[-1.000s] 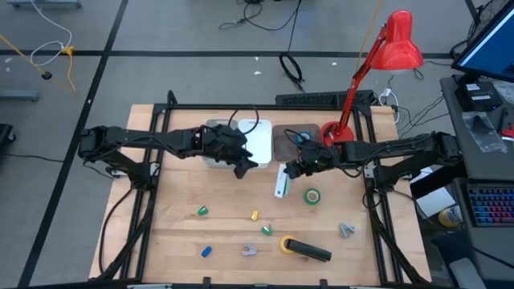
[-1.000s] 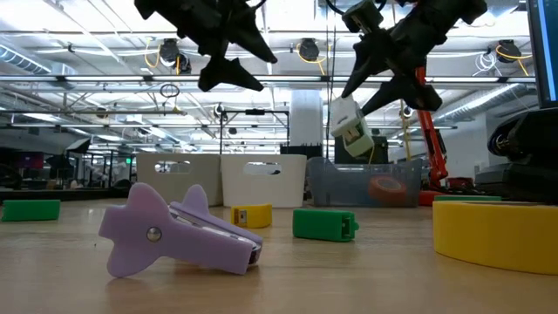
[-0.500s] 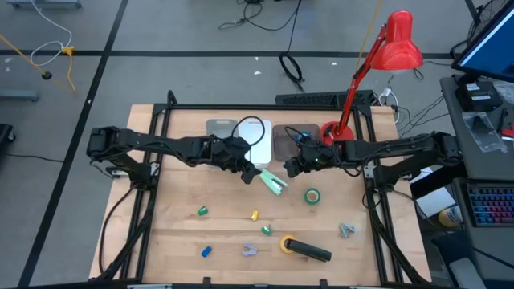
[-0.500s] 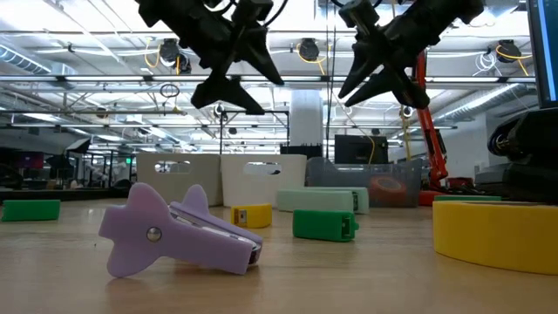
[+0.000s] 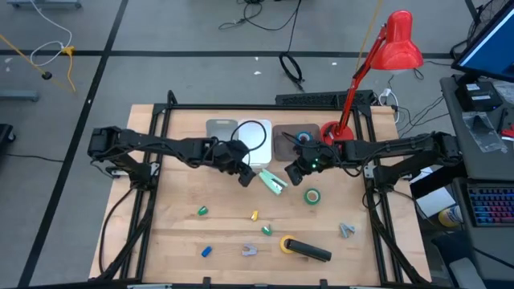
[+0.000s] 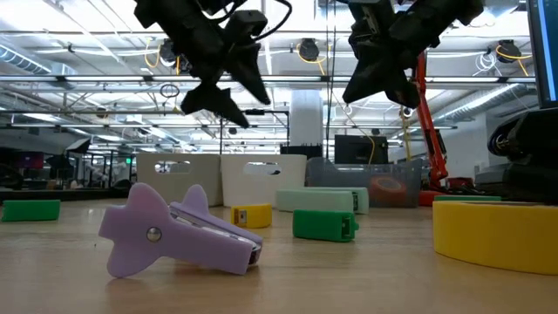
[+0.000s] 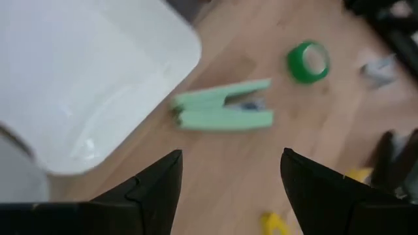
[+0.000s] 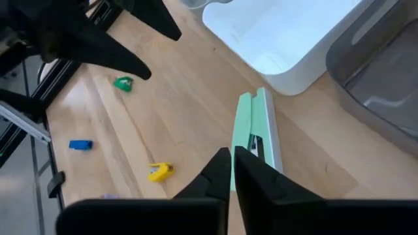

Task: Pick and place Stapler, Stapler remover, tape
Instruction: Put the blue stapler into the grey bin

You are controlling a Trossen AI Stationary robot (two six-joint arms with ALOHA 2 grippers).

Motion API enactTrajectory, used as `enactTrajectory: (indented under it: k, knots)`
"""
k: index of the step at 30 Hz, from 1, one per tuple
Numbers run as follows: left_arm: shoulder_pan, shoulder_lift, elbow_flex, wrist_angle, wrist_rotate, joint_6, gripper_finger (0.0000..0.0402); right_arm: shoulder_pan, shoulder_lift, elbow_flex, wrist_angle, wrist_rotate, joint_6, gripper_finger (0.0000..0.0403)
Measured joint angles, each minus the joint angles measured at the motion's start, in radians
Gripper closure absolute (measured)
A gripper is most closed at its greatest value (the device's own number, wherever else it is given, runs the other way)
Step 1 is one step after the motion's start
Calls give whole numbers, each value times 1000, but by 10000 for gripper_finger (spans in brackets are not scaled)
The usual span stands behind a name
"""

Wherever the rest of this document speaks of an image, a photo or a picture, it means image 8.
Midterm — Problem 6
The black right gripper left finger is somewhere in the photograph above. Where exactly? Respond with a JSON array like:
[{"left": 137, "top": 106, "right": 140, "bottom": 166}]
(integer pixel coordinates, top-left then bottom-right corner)
[{"left": 55, "top": 147, "right": 232, "bottom": 235}]

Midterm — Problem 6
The black frame bracket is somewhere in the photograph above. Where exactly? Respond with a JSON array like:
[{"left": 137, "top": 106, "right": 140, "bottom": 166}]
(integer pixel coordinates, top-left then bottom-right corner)
[{"left": 46, "top": 170, "right": 66, "bottom": 199}]

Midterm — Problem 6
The mint green stapler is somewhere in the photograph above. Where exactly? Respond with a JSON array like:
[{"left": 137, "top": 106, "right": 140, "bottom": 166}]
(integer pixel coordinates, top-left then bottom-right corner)
[{"left": 230, "top": 87, "right": 284, "bottom": 192}]

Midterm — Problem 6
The yellow mini stapler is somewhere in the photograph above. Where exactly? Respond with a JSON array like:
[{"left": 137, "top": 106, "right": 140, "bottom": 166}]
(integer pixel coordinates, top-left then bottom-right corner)
[{"left": 146, "top": 162, "right": 176, "bottom": 183}]

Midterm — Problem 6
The silver aluminium bar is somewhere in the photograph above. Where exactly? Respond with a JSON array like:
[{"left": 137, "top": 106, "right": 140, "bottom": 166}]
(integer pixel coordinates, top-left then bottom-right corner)
[{"left": 0, "top": 100, "right": 52, "bottom": 144}]

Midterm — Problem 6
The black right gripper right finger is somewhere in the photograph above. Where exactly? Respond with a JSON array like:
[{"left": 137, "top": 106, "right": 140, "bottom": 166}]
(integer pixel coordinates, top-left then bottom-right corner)
[{"left": 234, "top": 146, "right": 418, "bottom": 235}]

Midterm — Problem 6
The blue mini stapler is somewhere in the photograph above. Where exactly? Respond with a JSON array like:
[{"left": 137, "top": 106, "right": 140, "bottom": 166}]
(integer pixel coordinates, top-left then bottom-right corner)
[{"left": 68, "top": 139, "right": 94, "bottom": 151}]

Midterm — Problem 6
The black aluminium table frame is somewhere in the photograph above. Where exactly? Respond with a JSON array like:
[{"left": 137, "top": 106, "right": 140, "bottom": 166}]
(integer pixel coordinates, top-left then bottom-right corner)
[{"left": 0, "top": 0, "right": 125, "bottom": 213}]

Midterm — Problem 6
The white plastic bin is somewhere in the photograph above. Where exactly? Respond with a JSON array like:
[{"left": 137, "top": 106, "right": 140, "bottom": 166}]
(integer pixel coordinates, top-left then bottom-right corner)
[{"left": 201, "top": 0, "right": 364, "bottom": 96}]

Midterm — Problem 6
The brown translucent plastic bin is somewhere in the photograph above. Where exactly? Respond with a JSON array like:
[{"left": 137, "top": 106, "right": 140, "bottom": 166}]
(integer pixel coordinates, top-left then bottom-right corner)
[{"left": 325, "top": 0, "right": 418, "bottom": 157}]

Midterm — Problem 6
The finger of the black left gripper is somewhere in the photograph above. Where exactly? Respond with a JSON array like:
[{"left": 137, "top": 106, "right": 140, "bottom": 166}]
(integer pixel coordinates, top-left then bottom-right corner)
[
  {"left": 123, "top": 0, "right": 182, "bottom": 42},
  {"left": 42, "top": 22, "right": 152, "bottom": 81}
]

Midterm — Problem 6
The green mini stapler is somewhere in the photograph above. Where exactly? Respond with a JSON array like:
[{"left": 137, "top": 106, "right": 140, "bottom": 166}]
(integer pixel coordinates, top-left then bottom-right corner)
[{"left": 112, "top": 76, "right": 135, "bottom": 93}]

